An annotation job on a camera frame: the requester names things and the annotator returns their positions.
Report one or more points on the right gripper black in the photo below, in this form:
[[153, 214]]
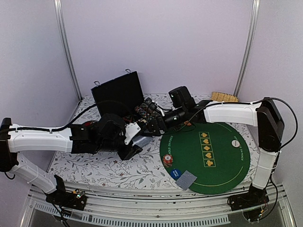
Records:
[[154, 121]]

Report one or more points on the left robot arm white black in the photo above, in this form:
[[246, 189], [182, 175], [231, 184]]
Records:
[[14, 139]]

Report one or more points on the bamboo mat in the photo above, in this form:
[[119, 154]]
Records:
[[223, 97]]

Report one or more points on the dealt playing card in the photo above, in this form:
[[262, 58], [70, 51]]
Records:
[[186, 180]]

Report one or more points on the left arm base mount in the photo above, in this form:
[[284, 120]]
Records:
[[74, 200]]

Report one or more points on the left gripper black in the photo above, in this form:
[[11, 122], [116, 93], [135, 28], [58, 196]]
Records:
[[130, 152]]

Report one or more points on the right aluminium frame post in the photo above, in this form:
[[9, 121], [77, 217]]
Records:
[[248, 46]]

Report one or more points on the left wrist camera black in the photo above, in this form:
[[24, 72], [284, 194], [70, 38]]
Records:
[[112, 127]]

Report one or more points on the white dealer button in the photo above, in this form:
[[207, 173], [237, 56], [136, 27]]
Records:
[[235, 143]]

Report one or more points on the blue playing card deck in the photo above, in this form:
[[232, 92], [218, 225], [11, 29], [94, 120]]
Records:
[[141, 141]]

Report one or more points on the aluminium front rail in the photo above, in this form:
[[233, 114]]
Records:
[[122, 207]]

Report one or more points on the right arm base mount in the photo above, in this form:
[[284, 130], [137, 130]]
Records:
[[254, 197]]

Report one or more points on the red poker chip stack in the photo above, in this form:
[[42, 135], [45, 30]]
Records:
[[167, 160]]

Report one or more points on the blue small blind button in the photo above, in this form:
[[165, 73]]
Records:
[[175, 174]]

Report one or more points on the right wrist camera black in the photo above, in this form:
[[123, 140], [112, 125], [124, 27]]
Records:
[[181, 97]]

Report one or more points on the black poker chip case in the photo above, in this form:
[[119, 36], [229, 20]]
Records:
[[120, 96]]

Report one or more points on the aluminium frame post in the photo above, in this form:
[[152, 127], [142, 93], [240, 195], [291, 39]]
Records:
[[66, 48], [248, 46]]

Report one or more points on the right outer chip row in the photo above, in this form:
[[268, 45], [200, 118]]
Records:
[[151, 109]]

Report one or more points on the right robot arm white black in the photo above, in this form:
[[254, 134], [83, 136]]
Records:
[[262, 114]]

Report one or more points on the round red floral coaster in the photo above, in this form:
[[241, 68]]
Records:
[[89, 123]]

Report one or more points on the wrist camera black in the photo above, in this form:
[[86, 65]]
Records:
[[112, 127], [181, 97]]

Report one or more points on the left aluminium frame post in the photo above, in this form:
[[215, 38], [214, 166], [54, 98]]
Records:
[[66, 48]]

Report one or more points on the green twenty chip stack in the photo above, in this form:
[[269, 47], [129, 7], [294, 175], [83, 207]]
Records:
[[177, 128]]

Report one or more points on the floral white table cloth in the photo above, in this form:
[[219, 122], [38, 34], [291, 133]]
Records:
[[143, 171]]

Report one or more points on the round green poker mat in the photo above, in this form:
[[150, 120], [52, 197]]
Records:
[[206, 151]]

